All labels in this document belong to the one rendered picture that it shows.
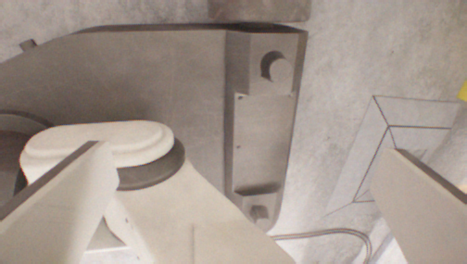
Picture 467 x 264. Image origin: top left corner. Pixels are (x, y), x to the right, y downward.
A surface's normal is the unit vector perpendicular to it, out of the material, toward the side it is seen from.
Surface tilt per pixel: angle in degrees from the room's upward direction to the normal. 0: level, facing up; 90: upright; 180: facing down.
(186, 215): 90
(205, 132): 0
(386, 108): 10
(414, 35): 0
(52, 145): 90
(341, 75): 0
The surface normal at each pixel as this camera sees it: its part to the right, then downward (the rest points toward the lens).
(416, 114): 0.20, 0.32
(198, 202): 0.02, -0.88
